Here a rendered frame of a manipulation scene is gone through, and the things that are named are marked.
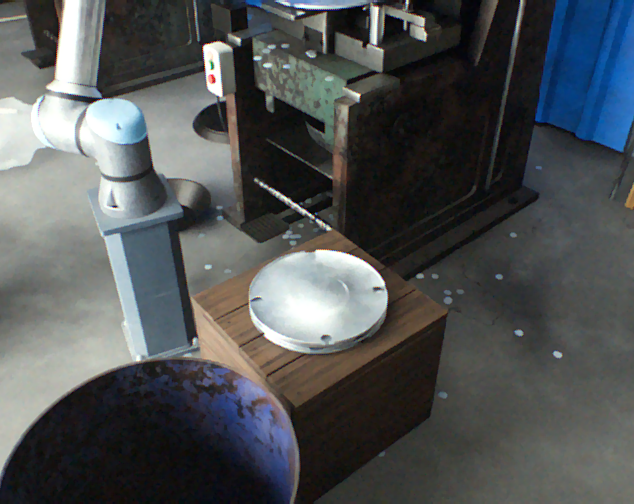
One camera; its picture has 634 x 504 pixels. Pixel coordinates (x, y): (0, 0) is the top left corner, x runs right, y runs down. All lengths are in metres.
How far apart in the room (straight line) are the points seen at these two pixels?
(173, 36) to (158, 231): 1.94
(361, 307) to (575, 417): 0.66
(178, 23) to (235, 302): 2.17
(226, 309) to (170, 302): 0.31
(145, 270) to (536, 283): 1.16
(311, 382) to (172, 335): 0.61
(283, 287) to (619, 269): 1.20
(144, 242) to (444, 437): 0.84
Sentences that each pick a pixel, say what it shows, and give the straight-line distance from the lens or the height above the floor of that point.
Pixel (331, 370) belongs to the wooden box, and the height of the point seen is 0.35.
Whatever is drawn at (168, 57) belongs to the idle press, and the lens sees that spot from 3.37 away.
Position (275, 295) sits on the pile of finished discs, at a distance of 1.36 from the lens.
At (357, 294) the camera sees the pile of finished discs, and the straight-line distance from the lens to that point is 1.36.
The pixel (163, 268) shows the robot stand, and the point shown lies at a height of 0.30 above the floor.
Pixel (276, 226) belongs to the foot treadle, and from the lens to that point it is 1.92.
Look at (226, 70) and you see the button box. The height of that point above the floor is 0.57.
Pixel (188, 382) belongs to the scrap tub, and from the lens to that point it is 1.15.
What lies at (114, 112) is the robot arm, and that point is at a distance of 1.45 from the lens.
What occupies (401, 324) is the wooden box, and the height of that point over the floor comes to 0.35.
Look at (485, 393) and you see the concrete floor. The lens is 1.72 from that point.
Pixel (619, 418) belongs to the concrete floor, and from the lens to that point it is 1.78.
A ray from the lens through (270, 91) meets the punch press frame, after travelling 1.90.
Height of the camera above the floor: 1.28
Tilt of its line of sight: 38 degrees down
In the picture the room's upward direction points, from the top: straight up
